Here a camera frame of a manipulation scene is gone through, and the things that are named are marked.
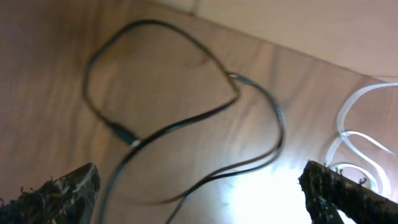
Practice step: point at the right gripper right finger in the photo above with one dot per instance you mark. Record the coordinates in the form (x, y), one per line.
(327, 192)

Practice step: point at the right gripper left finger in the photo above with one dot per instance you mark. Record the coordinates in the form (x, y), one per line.
(68, 199)

